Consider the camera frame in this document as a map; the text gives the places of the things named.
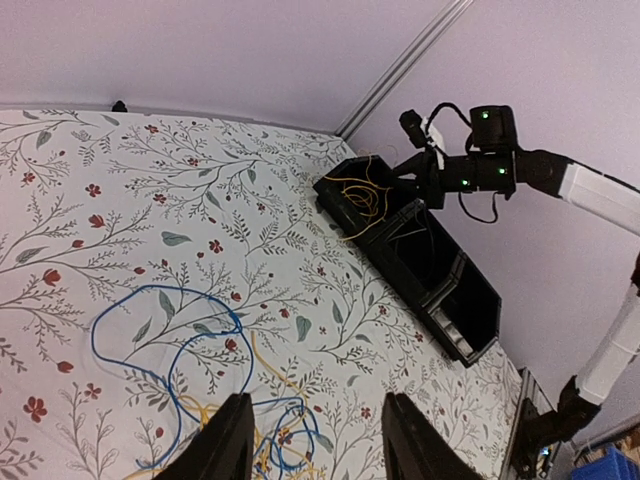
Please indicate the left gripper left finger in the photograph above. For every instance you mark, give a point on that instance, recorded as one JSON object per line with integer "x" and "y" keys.
{"x": 223, "y": 449}

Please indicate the black plastic bin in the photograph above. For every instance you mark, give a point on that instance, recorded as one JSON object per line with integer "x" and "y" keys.
{"x": 415, "y": 255}

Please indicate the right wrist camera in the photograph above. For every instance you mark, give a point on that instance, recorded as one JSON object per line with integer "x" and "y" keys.
{"x": 414, "y": 127}

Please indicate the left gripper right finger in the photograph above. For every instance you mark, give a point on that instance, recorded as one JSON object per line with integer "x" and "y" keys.
{"x": 413, "y": 449}

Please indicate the blue crate beside table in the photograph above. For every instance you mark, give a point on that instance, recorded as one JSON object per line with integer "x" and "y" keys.
{"x": 614, "y": 465}

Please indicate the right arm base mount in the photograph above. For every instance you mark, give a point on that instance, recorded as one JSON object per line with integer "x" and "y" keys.
{"x": 540, "y": 428}

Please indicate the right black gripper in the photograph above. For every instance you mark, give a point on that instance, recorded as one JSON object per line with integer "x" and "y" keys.
{"x": 424, "y": 167}

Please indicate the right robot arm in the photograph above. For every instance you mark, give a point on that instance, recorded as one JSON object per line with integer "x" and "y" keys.
{"x": 567, "y": 267}

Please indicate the floral table mat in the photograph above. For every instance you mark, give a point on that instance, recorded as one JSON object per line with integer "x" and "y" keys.
{"x": 153, "y": 265}

